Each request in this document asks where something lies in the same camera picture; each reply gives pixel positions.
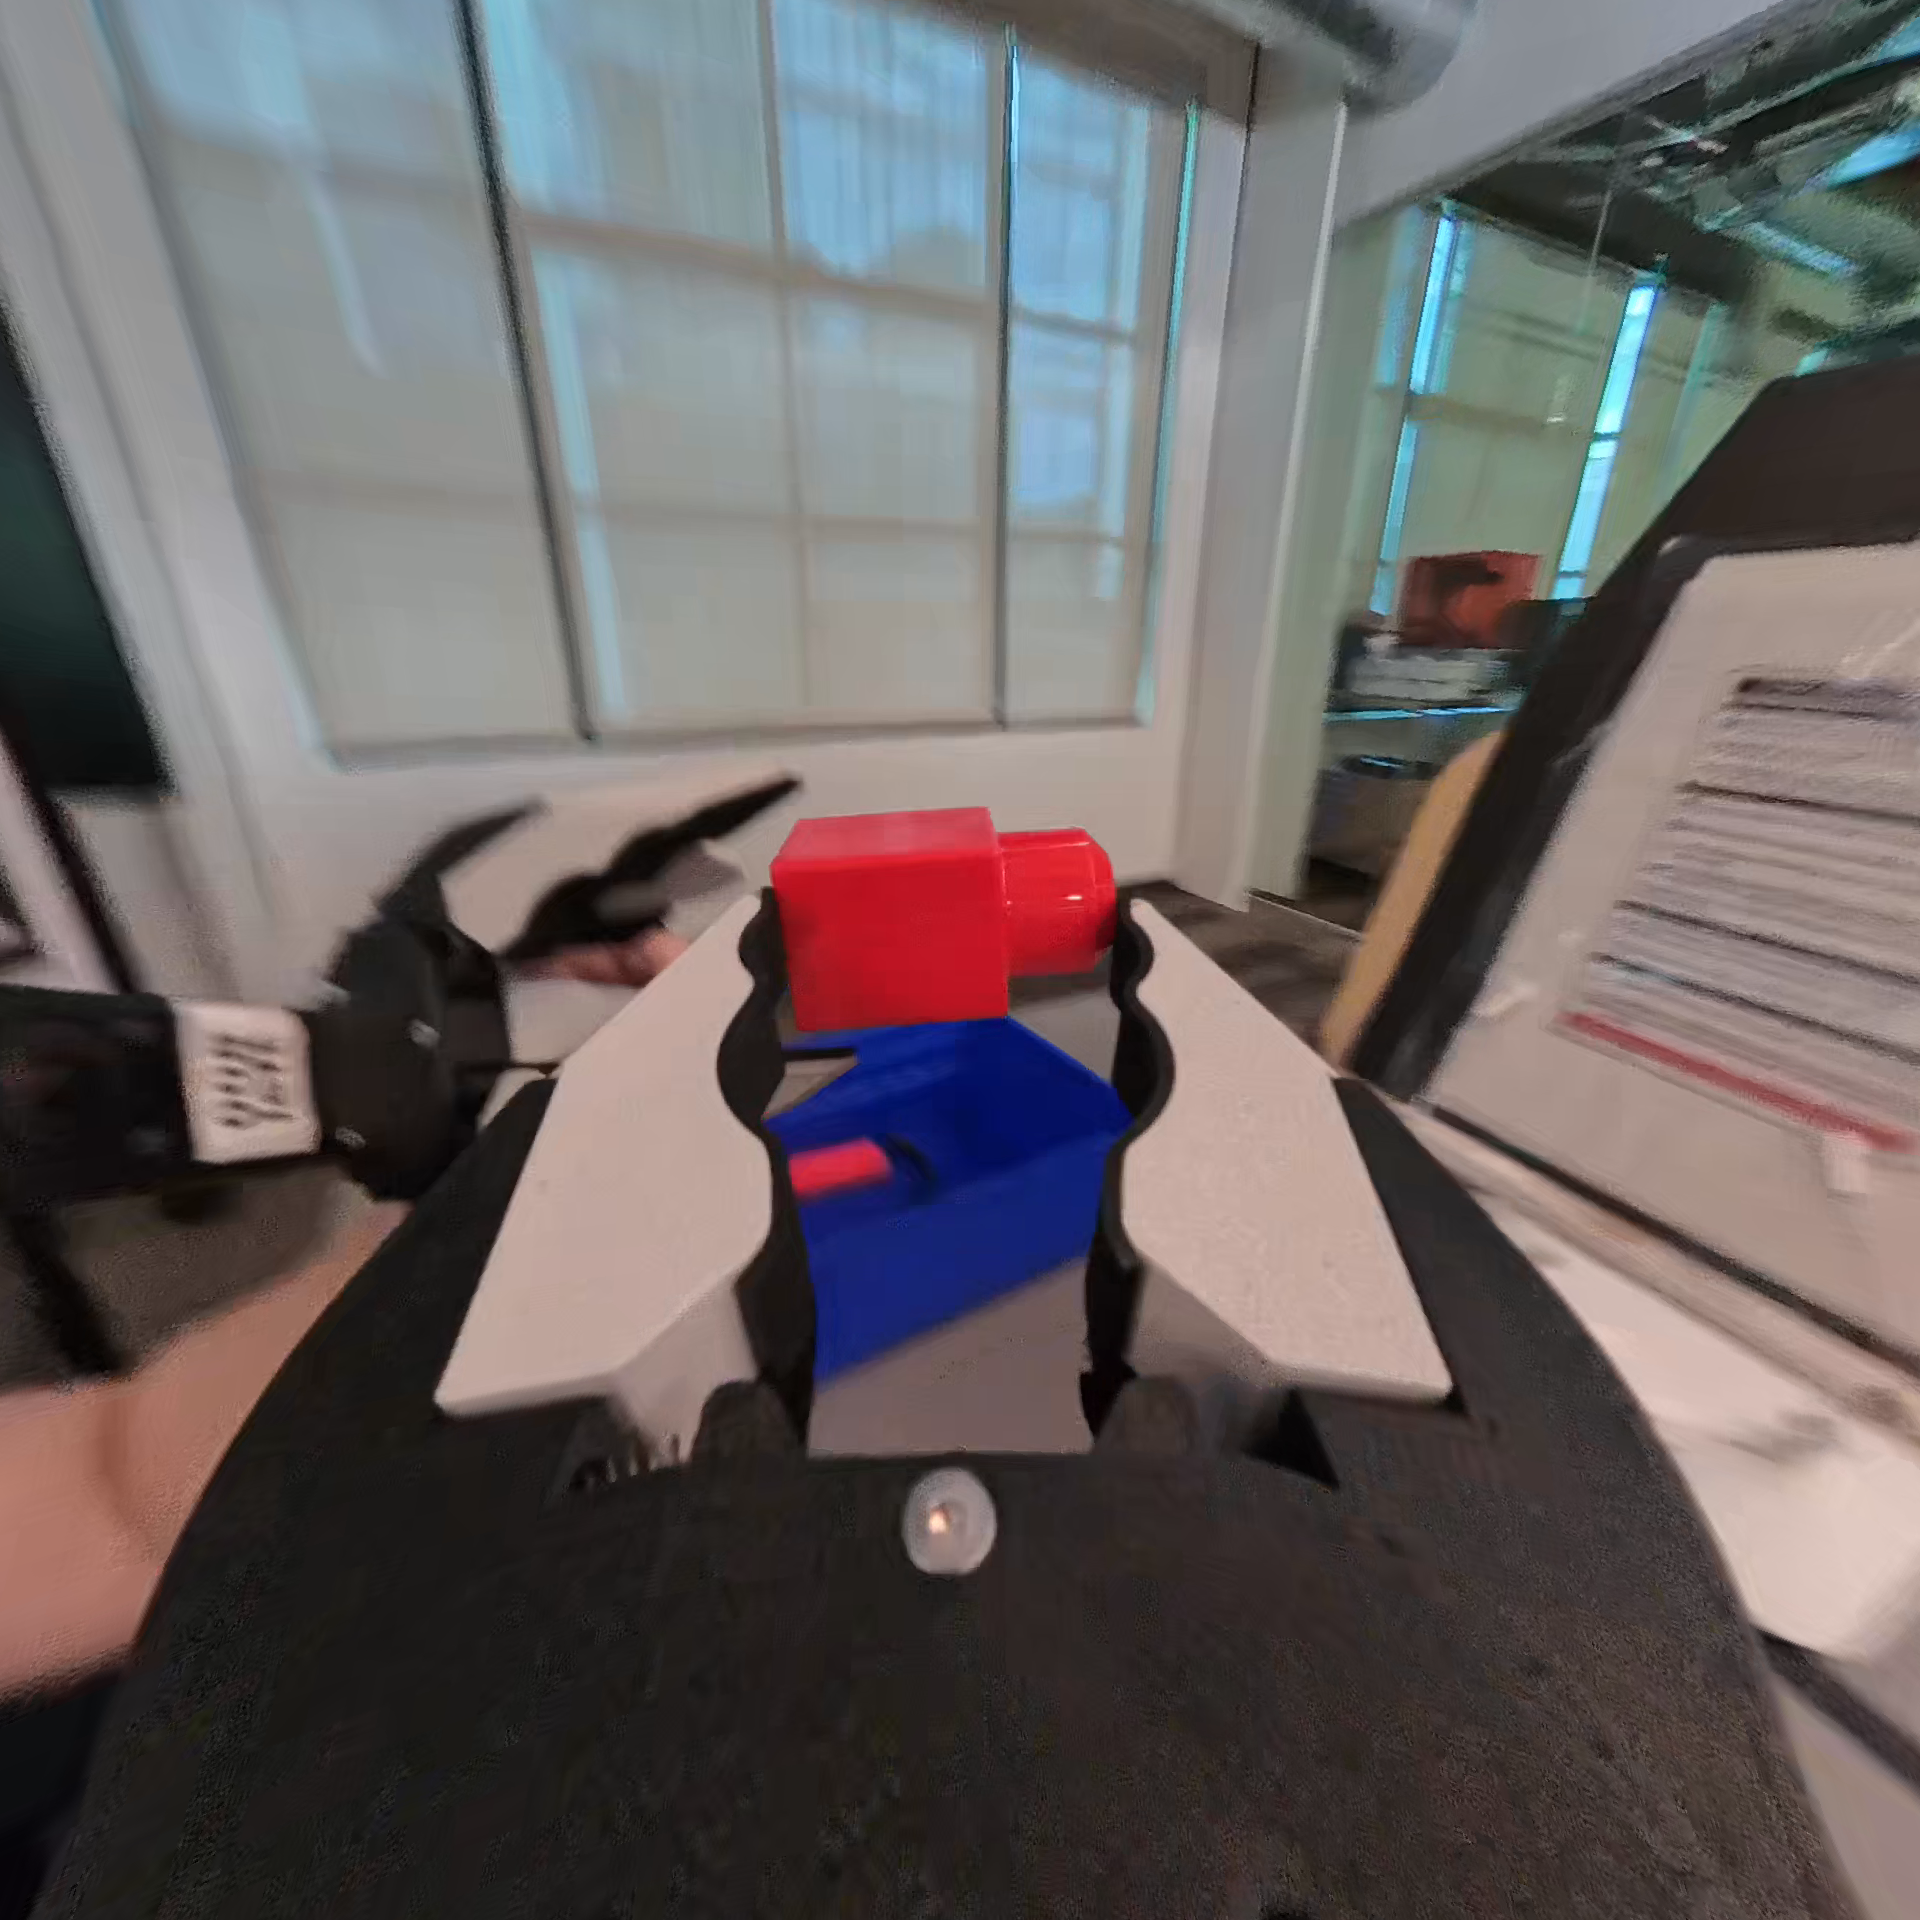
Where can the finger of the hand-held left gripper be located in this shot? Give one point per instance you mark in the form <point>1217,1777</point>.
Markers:
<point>628,832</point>
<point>542,1022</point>

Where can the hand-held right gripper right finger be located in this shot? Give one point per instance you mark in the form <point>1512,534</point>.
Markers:
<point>1275,1231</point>

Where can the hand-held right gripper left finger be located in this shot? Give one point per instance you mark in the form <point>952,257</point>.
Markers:
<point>600,1231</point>

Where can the red toy block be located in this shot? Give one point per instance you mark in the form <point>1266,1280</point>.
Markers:
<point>884,915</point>

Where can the blue plastic bin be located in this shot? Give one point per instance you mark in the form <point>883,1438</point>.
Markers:
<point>960,1215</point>

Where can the person's left forearm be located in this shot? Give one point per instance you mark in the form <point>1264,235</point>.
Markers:
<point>148,1471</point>

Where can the red boxy object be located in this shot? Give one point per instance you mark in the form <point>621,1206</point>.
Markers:
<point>1469,598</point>

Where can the person's left hand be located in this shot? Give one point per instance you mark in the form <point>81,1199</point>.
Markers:
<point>621,956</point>

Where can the large paned window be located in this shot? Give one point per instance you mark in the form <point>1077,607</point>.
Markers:
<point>675,376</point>

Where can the instruction sheet display board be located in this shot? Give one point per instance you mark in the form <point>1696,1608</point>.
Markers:
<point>1723,902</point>

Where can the large black wall screen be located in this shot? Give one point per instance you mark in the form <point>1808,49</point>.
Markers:
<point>59,600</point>

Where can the silver ventilation duct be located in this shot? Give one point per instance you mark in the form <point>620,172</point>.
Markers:
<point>1395,43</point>

